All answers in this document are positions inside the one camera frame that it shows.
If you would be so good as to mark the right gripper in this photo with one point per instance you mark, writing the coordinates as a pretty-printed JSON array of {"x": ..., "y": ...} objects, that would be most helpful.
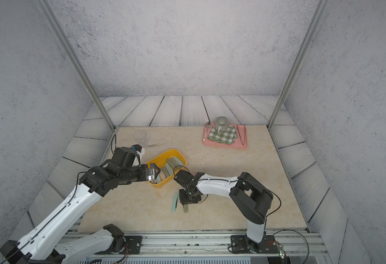
[{"x": 183, "y": 201}]

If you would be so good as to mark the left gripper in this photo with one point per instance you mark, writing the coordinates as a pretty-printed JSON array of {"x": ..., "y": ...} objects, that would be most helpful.
[{"x": 146, "y": 176}]

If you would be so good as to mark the teal folding fruit knife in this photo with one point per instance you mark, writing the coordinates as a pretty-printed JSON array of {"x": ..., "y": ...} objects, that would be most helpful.
[{"x": 174, "y": 202}]

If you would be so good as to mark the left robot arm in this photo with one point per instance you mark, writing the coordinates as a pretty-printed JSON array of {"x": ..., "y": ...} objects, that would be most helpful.
[{"x": 43, "y": 244}]

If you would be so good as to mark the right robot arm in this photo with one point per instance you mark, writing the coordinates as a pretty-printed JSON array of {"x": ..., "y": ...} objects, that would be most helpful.
[{"x": 248, "y": 194}]

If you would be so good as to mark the yellow plastic storage box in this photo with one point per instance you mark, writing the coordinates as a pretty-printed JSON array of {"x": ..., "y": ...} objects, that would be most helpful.
[{"x": 168, "y": 166}]

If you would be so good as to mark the clear plastic cup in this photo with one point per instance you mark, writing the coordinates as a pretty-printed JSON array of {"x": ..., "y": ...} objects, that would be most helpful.
[{"x": 141, "y": 137}]

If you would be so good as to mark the green checkered cloth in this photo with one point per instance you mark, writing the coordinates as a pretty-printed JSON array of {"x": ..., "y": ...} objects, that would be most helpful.
[{"x": 228, "y": 137}]

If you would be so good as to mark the pink plastic tray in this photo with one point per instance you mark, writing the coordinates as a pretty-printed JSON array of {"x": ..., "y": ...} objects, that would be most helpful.
[{"x": 236, "y": 145}]

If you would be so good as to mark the striped ceramic cup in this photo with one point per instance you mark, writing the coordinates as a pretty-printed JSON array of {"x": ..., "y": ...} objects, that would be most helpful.
[{"x": 221, "y": 124}]

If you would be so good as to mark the wooden handled spoon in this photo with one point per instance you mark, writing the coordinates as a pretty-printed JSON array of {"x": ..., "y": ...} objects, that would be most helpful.
[{"x": 153, "y": 145}]

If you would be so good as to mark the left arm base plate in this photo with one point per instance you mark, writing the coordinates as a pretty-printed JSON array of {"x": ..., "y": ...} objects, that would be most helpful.
[{"x": 132, "y": 245}]

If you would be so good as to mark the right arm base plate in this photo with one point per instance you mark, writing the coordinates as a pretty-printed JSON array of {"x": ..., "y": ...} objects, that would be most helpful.
[{"x": 241, "y": 244}]

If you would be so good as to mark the pink handled spoon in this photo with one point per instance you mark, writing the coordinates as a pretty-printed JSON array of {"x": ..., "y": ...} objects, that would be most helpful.
[{"x": 207, "y": 126}]

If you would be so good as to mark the aluminium rail base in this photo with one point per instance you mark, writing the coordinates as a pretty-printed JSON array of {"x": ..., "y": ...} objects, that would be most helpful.
[{"x": 294, "y": 246}]

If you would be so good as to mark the left aluminium frame post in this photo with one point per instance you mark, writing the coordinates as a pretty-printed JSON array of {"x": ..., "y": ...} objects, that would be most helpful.
[{"x": 57, "y": 30}]

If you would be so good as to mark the aluminium frame post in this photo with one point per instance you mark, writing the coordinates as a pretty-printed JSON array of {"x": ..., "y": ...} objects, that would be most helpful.
[
  {"x": 305, "y": 45},
  {"x": 57, "y": 30}
]

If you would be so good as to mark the right aluminium frame post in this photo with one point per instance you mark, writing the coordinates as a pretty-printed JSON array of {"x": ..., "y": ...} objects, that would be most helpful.
[{"x": 305, "y": 45}]

